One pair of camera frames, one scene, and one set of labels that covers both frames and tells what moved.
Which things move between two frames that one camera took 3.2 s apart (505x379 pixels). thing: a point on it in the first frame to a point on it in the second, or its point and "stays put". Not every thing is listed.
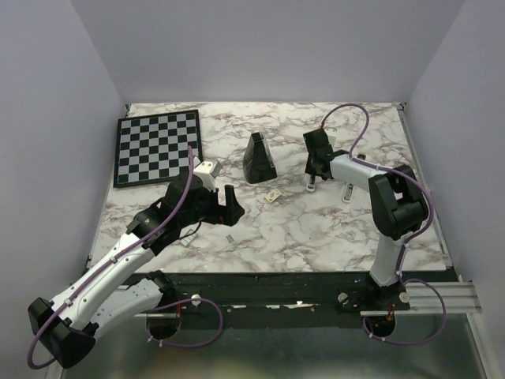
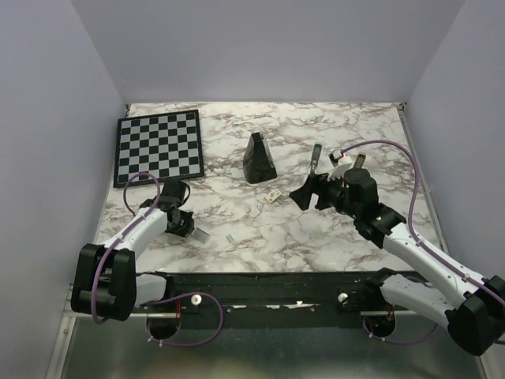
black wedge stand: [258, 163] stays put
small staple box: [273, 195] stays put
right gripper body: [310, 167] to [331, 193]
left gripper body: [208, 208] to [184, 227]
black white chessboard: [154, 148] stays put
